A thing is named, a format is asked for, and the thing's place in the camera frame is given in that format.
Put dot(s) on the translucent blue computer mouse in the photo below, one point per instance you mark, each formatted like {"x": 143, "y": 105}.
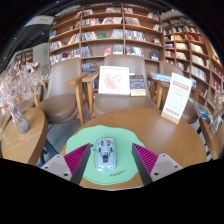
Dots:
{"x": 106, "y": 155}

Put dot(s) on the stack of blue books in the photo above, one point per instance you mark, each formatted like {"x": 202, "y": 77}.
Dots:
{"x": 161, "y": 77}

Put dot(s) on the large wooden bookshelf unit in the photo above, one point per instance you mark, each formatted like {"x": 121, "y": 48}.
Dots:
{"x": 196, "y": 50}
{"x": 106, "y": 33}

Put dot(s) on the green blob-shaped mouse pad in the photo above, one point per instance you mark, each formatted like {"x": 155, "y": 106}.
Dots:
{"x": 125, "y": 143}

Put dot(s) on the distant wooden bookshelf unit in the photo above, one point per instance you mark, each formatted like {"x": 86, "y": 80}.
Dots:
{"x": 24, "y": 57}

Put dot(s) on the white framed floral picture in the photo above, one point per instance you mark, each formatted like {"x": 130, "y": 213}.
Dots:
{"x": 114, "y": 80}

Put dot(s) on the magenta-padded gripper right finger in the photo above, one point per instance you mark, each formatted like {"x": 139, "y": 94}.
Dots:
{"x": 165, "y": 165}

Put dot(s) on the round wooden side table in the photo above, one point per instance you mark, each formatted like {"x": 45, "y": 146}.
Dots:
{"x": 23, "y": 143}
{"x": 213, "y": 143}

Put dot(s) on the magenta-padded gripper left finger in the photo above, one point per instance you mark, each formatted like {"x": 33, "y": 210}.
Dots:
{"x": 56, "y": 166}

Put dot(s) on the dark book with gold print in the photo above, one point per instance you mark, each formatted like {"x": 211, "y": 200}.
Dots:
{"x": 137, "y": 85}

